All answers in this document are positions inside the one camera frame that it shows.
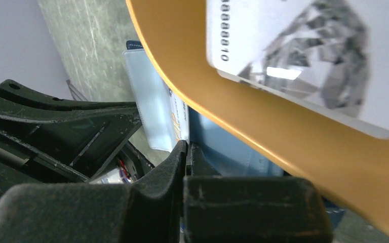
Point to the stack of grey VIP cards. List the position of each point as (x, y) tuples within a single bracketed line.
[(331, 57)]

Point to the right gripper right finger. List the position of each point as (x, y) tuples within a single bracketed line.
[(220, 208)]

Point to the orange oval tray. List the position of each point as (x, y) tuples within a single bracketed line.
[(347, 166)]

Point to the blue leather card holder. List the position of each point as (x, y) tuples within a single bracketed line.
[(167, 119)]

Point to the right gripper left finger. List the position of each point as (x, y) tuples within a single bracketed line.
[(147, 210)]

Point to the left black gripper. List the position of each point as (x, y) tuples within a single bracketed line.
[(45, 139)]

